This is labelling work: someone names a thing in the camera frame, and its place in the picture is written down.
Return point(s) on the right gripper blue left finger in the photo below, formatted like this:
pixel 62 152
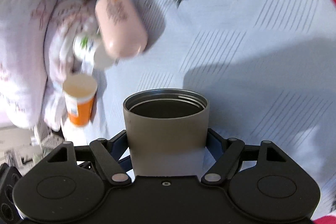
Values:
pixel 118 145

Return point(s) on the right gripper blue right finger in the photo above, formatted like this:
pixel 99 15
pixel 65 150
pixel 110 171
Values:
pixel 215 144

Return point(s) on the taupe grey metal cup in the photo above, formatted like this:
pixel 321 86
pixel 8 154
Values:
pixel 166 132

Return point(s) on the orange white paper cup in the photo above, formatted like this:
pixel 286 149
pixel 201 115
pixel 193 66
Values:
pixel 79 92

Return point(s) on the white green-print paper cup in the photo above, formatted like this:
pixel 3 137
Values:
pixel 90 50

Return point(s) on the pink tumbler cup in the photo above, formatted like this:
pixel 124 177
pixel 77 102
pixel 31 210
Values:
pixel 122 30

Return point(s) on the light blue patterned cloth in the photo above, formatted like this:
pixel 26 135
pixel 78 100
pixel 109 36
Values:
pixel 267 68

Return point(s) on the pink heart lower pillow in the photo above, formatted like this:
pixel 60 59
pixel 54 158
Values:
pixel 36 56

